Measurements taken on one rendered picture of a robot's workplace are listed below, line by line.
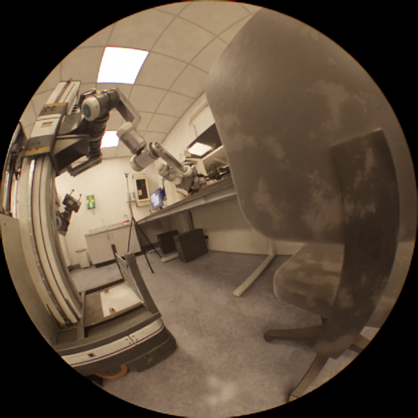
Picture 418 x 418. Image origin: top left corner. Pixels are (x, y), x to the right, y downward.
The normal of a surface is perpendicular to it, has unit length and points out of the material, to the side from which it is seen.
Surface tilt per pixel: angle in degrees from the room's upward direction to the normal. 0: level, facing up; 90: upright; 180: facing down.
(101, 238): 90
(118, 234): 90
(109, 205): 90
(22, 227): 90
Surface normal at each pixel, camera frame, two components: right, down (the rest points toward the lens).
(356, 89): -0.88, 0.22
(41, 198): 0.75, -0.18
